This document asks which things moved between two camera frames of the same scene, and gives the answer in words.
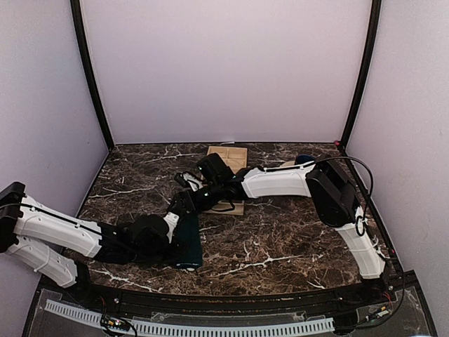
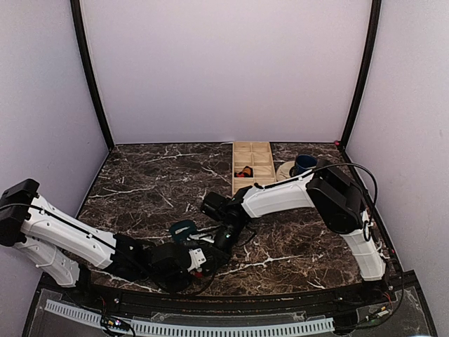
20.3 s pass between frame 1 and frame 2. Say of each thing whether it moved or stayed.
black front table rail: stayed
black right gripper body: moved
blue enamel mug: stayed
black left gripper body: moved
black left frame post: stayed
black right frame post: stayed
